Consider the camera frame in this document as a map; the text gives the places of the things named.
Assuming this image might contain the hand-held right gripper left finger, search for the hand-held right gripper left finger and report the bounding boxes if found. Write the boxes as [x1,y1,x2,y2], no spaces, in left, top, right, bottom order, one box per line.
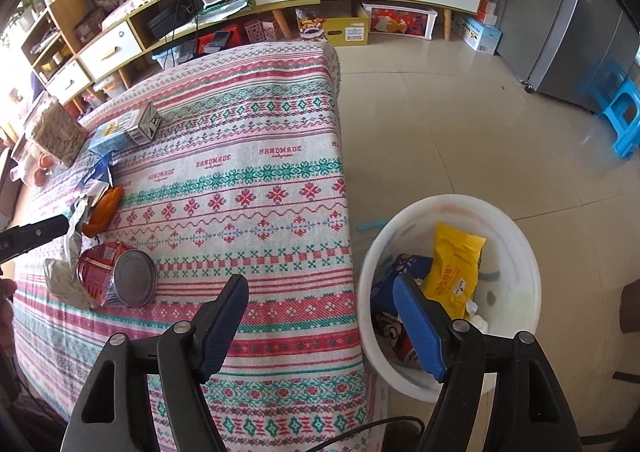
[60,274,251,452]

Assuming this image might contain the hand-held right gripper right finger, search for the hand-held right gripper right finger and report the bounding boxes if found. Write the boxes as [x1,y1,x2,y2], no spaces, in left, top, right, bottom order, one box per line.
[392,272,584,452]

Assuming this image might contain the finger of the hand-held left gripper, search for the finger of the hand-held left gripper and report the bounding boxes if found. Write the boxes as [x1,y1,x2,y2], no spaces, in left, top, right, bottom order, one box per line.
[0,214,70,264]

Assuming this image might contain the red drink can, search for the red drink can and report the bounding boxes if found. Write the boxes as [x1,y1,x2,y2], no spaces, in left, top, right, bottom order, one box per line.
[76,240,159,309]
[373,310,427,371]

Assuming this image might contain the white paper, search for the white paper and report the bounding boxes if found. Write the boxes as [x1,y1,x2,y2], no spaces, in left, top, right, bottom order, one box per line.
[43,257,95,311]

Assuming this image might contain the white tissue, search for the white tissue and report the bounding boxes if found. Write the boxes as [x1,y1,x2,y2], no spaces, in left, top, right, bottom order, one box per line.
[465,299,490,334]

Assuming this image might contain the blue patterned tissue box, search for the blue patterned tissue box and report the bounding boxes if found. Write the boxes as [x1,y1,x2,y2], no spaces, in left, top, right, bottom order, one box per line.
[371,253,435,307]

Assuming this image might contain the yellow snack packet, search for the yellow snack packet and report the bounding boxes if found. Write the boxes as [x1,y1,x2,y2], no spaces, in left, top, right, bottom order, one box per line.
[420,222,487,321]

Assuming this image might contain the orange plastic wrapper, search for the orange plastic wrapper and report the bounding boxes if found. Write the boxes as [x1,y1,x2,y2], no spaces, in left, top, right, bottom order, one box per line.
[81,185,126,237]

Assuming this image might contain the white plastic bin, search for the white plastic bin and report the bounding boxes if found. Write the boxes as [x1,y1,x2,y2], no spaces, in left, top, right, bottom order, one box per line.
[357,194,543,403]

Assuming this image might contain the light blue milk carton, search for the light blue milk carton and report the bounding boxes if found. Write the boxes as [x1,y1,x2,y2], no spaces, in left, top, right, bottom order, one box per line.
[87,101,162,157]

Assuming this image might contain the person's left hand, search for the person's left hand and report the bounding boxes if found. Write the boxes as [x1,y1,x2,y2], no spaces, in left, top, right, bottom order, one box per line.
[0,276,17,350]

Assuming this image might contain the large clear snack jar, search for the large clear snack jar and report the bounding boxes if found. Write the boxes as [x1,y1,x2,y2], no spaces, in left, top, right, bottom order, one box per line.
[27,99,90,169]

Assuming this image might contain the patterned tablecloth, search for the patterned tablecloth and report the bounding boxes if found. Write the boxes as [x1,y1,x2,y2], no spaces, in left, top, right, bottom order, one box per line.
[12,39,373,452]

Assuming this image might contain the wooden shelf unit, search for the wooden shelf unit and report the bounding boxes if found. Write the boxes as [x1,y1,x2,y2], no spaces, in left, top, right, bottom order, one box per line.
[20,0,97,89]

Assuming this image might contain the black electronic device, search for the black electronic device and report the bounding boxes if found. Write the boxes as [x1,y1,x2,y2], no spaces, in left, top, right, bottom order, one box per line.
[146,0,202,41]

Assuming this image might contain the blue plastic stool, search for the blue plastic stool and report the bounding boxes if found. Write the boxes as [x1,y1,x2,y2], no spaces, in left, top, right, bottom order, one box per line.
[597,61,640,161]

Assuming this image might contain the green and white bag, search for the green and white bag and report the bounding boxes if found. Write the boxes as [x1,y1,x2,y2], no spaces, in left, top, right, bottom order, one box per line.
[199,0,254,16]

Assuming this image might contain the blue and white carton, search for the blue and white carton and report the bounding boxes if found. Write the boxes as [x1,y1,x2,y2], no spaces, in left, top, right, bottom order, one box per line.
[452,12,504,56]

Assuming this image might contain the white storage box red print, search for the white storage box red print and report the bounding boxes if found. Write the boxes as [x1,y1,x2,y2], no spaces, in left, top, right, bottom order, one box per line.
[362,2,439,41]

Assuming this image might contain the yellow cardboard box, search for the yellow cardboard box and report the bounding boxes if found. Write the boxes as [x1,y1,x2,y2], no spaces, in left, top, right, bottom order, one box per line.
[296,8,371,47]

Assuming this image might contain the grey refrigerator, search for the grey refrigerator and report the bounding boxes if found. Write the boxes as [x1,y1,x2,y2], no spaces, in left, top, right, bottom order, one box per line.
[495,0,640,116]

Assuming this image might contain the black cable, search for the black cable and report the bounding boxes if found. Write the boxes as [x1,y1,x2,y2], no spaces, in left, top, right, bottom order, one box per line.
[317,415,427,452]

